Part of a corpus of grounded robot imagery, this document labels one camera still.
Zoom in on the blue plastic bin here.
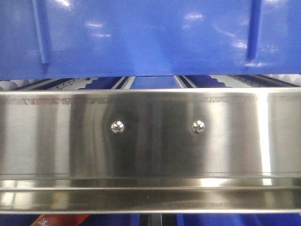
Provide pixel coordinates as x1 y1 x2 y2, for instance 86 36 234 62
0 0 301 80

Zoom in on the stainless steel rack rail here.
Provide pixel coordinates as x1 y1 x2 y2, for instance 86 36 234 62
0 88 301 214

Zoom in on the left rail screw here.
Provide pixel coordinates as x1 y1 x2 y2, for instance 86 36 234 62
111 121 125 134

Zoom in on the red printed package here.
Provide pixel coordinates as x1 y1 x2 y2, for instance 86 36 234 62
31 214 90 226

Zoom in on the rail screw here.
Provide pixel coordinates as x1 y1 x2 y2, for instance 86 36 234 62
191 120 205 134
111 121 125 134

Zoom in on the right rail screw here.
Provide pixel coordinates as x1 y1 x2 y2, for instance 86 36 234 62
191 120 205 134

